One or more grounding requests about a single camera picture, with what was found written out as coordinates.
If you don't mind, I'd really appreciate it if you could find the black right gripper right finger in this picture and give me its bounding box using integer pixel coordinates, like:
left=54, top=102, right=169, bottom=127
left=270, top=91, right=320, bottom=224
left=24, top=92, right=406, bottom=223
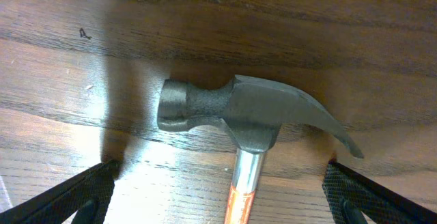
left=322, top=161, right=436, bottom=224

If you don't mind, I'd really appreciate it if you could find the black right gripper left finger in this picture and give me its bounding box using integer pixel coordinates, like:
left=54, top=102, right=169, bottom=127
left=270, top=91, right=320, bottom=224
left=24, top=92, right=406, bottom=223
left=1, top=160, right=118, bottom=223

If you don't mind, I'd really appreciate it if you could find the claw hammer orange black handle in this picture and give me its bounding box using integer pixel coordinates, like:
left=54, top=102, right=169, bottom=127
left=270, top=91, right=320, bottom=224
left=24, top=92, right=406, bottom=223
left=157, top=75, right=364, bottom=223

